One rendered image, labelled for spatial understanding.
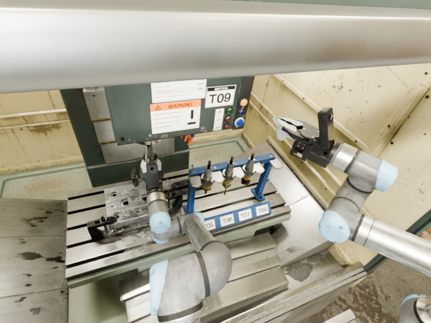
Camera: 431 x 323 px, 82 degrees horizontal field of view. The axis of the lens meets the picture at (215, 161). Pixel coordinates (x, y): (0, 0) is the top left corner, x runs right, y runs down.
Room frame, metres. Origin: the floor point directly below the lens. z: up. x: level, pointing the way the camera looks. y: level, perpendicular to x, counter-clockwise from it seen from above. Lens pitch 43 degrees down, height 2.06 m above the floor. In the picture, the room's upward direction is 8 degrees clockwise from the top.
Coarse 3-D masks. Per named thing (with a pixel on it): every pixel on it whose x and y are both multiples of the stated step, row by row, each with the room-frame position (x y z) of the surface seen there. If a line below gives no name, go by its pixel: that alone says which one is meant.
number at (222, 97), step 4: (220, 92) 0.71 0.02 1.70; (224, 92) 0.72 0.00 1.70; (228, 92) 0.72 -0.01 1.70; (232, 92) 0.73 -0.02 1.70; (220, 96) 0.71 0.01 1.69; (224, 96) 0.72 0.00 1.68; (228, 96) 0.73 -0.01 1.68; (220, 100) 0.71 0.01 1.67; (224, 100) 0.72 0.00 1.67; (228, 100) 0.73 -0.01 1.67
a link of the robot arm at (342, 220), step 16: (336, 208) 0.43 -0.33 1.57; (352, 208) 0.43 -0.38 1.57; (320, 224) 0.39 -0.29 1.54; (336, 224) 0.37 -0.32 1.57; (352, 224) 0.38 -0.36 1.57; (368, 224) 0.37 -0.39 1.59; (384, 224) 0.38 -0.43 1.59; (336, 240) 0.36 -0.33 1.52; (352, 240) 0.36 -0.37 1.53; (368, 240) 0.34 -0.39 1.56; (384, 240) 0.34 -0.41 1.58; (400, 240) 0.33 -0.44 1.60; (416, 240) 0.33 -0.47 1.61; (400, 256) 0.31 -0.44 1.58; (416, 256) 0.30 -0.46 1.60
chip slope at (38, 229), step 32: (0, 224) 0.65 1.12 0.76; (32, 224) 0.71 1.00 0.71; (64, 224) 0.77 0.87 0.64; (0, 256) 0.49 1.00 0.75; (32, 256) 0.53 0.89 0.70; (64, 256) 0.58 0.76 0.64; (0, 288) 0.35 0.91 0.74; (32, 288) 0.38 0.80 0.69; (64, 288) 0.42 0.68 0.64; (0, 320) 0.23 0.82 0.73; (32, 320) 0.26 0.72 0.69; (64, 320) 0.29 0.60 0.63
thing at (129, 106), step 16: (208, 80) 0.69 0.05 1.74; (224, 80) 0.72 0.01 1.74; (240, 80) 0.74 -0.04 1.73; (112, 96) 0.57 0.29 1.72; (128, 96) 0.59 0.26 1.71; (144, 96) 0.61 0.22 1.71; (112, 112) 0.57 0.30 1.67; (128, 112) 0.58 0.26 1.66; (144, 112) 0.60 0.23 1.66; (208, 112) 0.70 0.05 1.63; (224, 112) 0.73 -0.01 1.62; (112, 128) 0.57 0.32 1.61; (128, 128) 0.58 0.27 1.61; (144, 128) 0.60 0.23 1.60; (192, 128) 0.67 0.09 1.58; (208, 128) 0.70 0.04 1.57
